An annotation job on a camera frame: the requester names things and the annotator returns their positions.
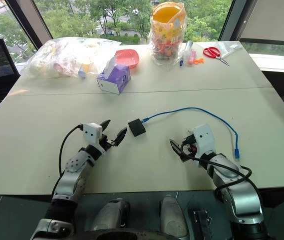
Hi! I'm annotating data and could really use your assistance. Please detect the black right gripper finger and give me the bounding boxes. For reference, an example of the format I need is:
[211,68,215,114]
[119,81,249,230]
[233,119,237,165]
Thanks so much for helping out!
[169,138,187,164]

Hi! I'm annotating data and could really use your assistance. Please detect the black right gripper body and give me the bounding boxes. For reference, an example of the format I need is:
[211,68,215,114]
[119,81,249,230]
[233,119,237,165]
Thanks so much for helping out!
[180,134,198,157]

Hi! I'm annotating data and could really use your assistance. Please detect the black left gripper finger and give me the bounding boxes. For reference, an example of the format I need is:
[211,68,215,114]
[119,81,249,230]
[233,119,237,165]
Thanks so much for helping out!
[113,126,128,147]
[100,119,112,132]

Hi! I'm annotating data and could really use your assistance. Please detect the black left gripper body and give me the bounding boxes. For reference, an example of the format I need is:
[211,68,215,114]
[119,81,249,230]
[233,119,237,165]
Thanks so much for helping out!
[98,133,116,152]

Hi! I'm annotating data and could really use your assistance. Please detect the black adapter box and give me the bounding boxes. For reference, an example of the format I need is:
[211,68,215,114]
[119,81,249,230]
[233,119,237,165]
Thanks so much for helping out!
[128,119,147,138]

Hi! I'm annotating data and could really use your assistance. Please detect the purple white tissue box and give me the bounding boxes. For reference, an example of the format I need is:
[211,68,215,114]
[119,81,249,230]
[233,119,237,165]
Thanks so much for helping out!
[96,55,131,95]

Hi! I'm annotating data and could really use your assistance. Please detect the grey rounded robot leg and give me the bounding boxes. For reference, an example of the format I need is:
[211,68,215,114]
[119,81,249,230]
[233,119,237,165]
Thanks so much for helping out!
[90,198,130,233]
[159,194,189,239]

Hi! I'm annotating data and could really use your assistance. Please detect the pink plastic bowl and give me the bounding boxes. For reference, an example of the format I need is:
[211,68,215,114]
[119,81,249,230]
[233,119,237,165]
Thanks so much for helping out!
[114,48,140,69]

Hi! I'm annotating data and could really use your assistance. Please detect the clear bag of toys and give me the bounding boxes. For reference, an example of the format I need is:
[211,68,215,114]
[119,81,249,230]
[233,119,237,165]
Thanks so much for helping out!
[22,36,122,80]

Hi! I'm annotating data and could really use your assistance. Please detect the small clear bag with items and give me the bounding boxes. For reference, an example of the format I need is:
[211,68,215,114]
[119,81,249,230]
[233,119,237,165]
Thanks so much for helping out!
[179,40,198,68]

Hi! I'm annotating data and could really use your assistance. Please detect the dark rounded robot torso rim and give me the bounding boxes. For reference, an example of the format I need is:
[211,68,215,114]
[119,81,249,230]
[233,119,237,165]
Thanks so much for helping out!
[81,228,180,240]

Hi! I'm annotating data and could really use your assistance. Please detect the flat clear plastic bag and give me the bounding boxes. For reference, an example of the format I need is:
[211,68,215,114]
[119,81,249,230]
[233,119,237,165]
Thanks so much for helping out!
[216,40,242,59]

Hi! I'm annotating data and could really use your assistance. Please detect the bag with yellow cups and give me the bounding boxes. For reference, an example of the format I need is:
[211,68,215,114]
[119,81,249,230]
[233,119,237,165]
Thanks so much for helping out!
[150,1,188,66]

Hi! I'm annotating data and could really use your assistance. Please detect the grey roller blind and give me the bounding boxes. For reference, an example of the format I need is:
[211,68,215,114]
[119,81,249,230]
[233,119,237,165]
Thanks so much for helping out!
[238,0,284,47]

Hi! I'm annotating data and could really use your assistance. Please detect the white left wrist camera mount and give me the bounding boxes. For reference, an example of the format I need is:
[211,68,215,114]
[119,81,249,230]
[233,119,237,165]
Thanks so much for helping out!
[82,122,103,151]

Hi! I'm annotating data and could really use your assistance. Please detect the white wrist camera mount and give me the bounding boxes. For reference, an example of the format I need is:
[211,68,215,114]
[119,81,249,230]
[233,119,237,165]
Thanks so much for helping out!
[186,123,218,164]
[82,122,103,151]

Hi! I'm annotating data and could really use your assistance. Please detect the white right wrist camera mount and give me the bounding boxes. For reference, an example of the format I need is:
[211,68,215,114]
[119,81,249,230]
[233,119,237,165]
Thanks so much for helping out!
[186,123,218,164]

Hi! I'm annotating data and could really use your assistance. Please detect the blue cable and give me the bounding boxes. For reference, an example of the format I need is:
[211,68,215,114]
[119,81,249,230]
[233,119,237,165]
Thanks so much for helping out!
[141,107,241,161]

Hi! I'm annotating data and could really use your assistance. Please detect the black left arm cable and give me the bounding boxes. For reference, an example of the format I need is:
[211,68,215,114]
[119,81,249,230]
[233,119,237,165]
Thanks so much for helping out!
[58,124,85,177]

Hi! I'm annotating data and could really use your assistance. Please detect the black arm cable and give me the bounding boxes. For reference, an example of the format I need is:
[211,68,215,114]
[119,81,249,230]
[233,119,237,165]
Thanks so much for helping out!
[180,152,261,209]
[58,124,85,177]

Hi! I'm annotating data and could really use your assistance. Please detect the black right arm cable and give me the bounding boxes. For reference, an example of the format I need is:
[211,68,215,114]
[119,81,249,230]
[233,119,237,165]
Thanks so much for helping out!
[180,152,261,209]

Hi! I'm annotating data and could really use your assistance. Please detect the black metal bracket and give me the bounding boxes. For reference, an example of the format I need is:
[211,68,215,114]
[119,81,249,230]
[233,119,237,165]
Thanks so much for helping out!
[191,209,214,240]

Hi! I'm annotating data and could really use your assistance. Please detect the red handled scissors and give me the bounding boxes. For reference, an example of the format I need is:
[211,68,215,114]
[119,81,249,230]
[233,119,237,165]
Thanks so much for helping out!
[202,46,231,67]

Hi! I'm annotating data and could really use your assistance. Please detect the dark window frame post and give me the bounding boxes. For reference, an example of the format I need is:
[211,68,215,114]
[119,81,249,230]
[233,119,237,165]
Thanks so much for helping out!
[4,0,54,52]

